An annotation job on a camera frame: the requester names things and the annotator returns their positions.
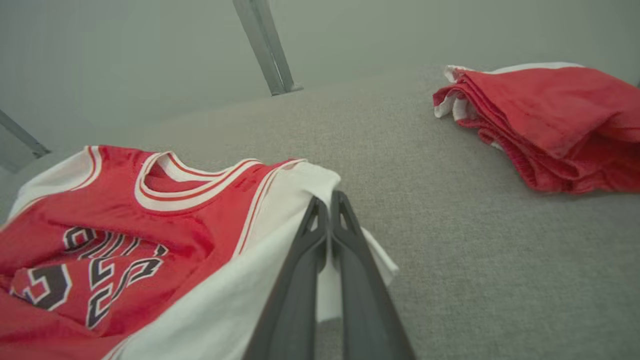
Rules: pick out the grey metal frame rail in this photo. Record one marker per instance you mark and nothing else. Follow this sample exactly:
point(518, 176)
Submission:
point(20, 135)

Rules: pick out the red and white basketball jersey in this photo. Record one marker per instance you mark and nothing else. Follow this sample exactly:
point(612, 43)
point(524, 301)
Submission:
point(125, 210)

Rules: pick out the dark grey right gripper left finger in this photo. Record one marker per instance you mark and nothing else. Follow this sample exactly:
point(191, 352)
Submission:
point(295, 310)

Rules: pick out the red shorts with white stripe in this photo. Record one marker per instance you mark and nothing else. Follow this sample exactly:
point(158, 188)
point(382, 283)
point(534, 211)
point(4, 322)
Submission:
point(550, 115)

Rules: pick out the grey metal post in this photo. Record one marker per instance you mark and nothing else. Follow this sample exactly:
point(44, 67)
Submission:
point(265, 45)

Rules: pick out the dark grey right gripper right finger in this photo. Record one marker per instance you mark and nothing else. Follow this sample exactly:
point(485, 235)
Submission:
point(365, 310)

